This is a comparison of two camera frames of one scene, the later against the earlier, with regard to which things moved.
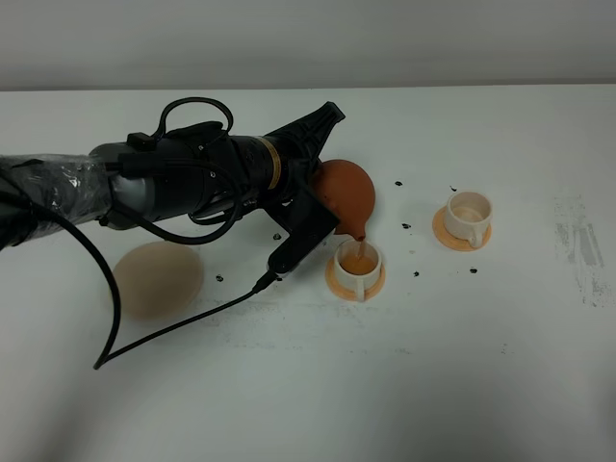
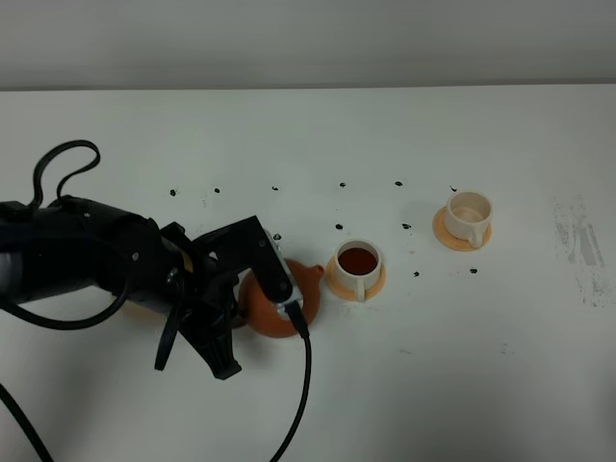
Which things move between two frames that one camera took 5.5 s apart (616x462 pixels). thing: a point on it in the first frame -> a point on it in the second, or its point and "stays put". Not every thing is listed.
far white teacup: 468,216 stays put
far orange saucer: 451,242 stays put
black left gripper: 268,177 -> 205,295
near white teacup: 358,266 stays put
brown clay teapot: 348,191 -> 259,313
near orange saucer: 349,294 stays put
